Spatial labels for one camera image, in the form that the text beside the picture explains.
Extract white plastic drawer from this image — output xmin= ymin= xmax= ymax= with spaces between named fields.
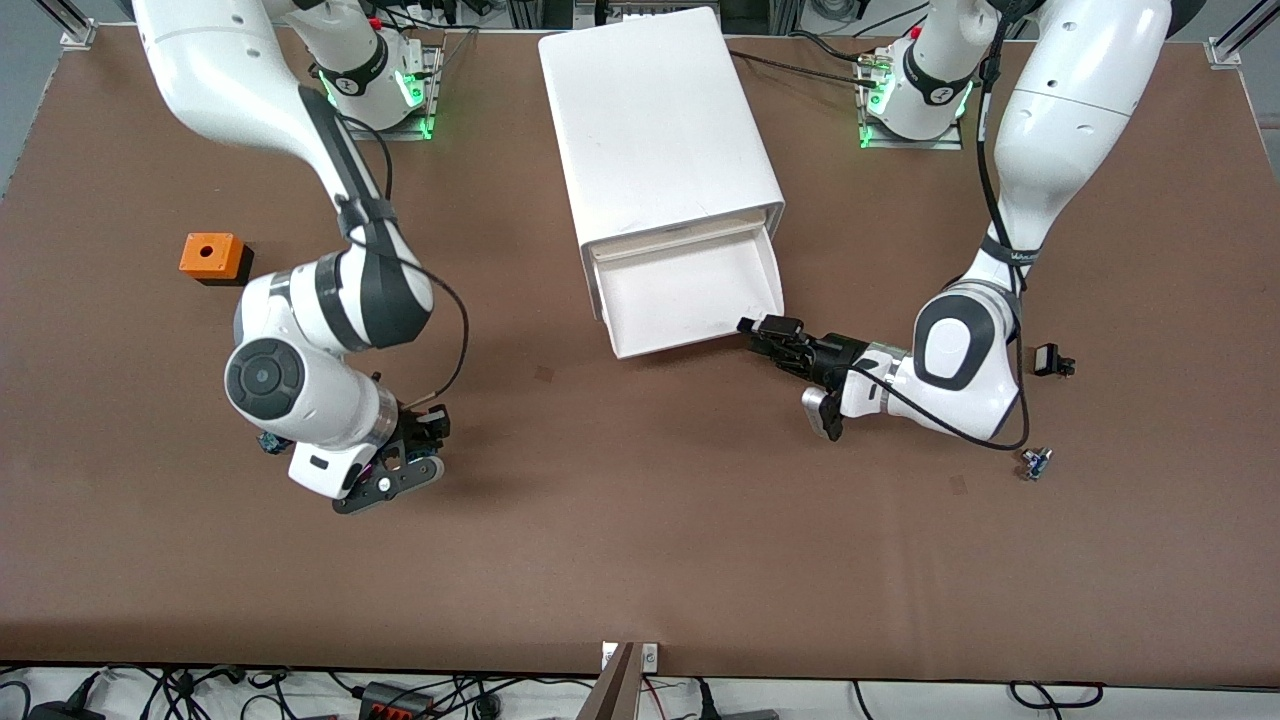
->
xmin=590 ymin=222 xmax=787 ymax=360

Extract white drawer cabinet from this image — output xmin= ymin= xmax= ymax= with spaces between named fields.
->
xmin=538 ymin=7 xmax=788 ymax=326

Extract orange box with hole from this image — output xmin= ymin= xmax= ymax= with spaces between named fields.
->
xmin=180 ymin=232 xmax=255 ymax=288

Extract black power strip red switches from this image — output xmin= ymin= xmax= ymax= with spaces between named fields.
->
xmin=358 ymin=682 xmax=437 ymax=720

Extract aluminium profile corner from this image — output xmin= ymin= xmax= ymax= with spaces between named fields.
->
xmin=1205 ymin=0 xmax=1280 ymax=69
xmin=35 ymin=0 xmax=101 ymax=49

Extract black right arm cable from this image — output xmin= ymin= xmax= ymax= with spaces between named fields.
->
xmin=335 ymin=112 xmax=471 ymax=413

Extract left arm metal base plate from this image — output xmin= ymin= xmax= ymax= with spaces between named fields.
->
xmin=858 ymin=50 xmax=964 ymax=151

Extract black cable on table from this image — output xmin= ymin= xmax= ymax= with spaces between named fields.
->
xmin=788 ymin=30 xmax=876 ymax=65
xmin=728 ymin=48 xmax=891 ymax=81

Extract wooden post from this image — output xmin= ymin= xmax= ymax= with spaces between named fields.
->
xmin=577 ymin=643 xmax=641 ymax=720

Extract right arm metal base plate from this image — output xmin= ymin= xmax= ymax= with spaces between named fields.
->
xmin=330 ymin=45 xmax=443 ymax=142

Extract black cable loop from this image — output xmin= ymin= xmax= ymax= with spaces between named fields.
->
xmin=1008 ymin=682 xmax=1106 ymax=712

